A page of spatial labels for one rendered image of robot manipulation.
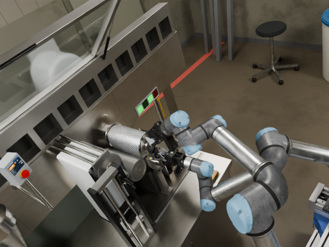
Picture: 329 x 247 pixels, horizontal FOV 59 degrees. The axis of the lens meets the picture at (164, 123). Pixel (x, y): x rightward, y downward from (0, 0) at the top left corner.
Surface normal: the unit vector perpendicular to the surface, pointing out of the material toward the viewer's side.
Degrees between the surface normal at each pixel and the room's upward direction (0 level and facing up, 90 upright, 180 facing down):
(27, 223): 90
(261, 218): 69
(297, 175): 0
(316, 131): 0
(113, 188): 90
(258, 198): 22
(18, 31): 90
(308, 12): 90
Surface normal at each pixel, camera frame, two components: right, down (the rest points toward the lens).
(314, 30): -0.65, 0.61
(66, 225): 0.79, 0.19
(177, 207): -0.27, -0.74
